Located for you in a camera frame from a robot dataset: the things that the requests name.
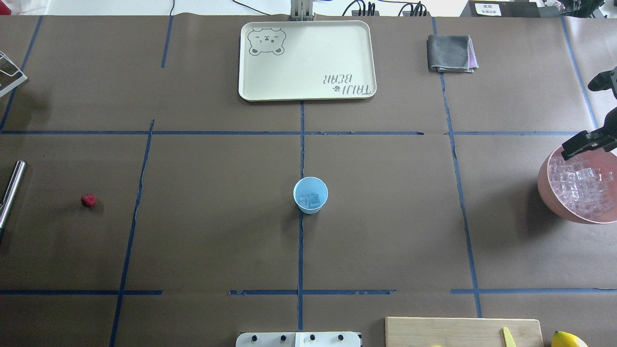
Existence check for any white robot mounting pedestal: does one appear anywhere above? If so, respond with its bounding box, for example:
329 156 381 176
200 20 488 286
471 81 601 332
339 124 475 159
235 331 363 347

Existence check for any wooden cutting board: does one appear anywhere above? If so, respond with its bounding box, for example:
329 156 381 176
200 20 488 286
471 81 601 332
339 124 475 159
384 317 544 347

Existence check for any steel muddler with black tip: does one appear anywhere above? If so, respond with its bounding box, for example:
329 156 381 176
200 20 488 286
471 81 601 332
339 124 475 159
0 160 27 242

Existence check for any light blue plastic cup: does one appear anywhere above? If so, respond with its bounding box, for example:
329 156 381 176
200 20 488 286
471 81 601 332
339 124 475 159
293 176 329 214

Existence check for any clear ice cube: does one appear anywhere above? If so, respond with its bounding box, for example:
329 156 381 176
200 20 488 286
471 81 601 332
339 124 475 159
308 193 322 209
297 195 310 209

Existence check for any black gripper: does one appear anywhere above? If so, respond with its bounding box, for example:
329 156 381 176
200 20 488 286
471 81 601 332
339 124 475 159
561 108 617 160

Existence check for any yellow plastic knife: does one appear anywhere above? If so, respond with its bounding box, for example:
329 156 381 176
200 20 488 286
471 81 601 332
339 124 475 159
502 327 516 347

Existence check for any yellow lemon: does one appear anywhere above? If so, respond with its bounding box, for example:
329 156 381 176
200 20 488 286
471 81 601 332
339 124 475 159
551 330 588 347

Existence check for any grey folded cloth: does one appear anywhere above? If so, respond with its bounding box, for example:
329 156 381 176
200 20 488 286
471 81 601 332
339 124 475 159
426 34 480 73

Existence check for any red strawberry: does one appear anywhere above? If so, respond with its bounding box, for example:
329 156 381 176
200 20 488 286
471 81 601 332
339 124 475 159
80 194 98 208

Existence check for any cream bear serving tray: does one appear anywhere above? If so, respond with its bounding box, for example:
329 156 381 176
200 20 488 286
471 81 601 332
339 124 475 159
238 20 377 102

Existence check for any pink bowl of ice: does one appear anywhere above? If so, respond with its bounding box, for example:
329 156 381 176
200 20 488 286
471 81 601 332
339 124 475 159
537 147 617 224

